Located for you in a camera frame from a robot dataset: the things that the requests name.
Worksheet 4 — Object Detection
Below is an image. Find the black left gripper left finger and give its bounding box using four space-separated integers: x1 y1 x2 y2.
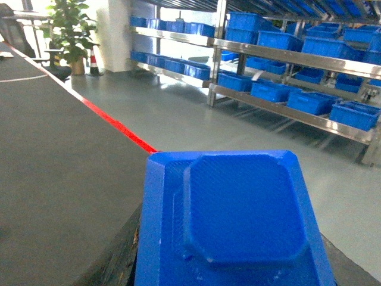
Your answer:
72 204 142 285

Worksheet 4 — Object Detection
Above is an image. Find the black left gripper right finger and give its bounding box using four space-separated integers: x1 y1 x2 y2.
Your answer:
321 234 380 286

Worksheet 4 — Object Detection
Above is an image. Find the blue plastic block part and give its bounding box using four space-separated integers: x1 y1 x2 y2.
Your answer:
135 150 335 285

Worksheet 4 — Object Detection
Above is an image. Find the striped traffic cone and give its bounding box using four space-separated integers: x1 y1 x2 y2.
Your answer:
87 47 104 77

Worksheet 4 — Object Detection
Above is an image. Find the stainless steel flow rack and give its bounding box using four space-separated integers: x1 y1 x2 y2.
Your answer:
129 1 380 165

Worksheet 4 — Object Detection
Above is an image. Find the green potted plant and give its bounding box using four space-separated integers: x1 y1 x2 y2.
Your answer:
41 0 97 76

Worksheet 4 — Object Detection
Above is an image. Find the black office chair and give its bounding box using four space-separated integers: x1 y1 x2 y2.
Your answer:
1 3 72 82

